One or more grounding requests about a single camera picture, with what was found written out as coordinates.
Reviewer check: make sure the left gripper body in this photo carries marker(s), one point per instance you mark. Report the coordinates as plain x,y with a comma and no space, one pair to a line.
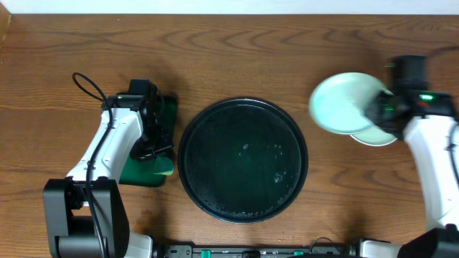
154,130

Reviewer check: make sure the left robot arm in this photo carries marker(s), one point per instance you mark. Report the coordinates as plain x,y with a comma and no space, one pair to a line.
84,211

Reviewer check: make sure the pale green plate front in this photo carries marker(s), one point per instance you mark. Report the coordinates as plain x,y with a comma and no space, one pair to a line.
338,103

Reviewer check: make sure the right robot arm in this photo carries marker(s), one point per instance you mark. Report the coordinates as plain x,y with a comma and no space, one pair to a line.
427,122

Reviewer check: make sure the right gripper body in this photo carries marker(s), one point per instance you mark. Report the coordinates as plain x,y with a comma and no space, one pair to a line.
378,111

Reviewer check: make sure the black rectangular tray green water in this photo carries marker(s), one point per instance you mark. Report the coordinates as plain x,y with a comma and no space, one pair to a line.
140,173

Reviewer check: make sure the green yellow sponge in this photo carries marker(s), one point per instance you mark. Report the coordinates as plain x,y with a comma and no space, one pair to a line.
163,166

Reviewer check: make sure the round black tray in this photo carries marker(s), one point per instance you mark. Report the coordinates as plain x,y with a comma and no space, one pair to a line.
243,160

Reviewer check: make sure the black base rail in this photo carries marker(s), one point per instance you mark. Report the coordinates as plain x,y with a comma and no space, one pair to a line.
191,250

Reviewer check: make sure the pale green plate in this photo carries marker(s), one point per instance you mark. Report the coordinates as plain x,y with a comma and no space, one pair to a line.
374,136
338,103

